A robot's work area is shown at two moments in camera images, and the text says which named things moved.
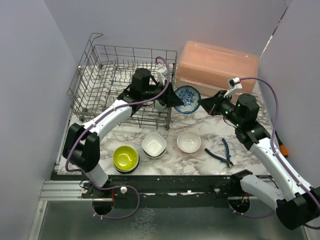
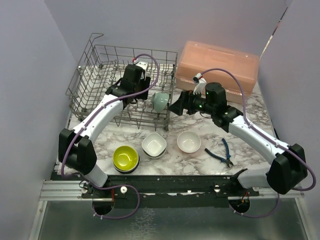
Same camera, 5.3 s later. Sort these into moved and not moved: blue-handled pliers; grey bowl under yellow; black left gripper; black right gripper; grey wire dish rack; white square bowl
Moved: black left gripper; black right gripper
Not moved: grey wire dish rack; blue-handled pliers; grey bowl under yellow; white square bowl
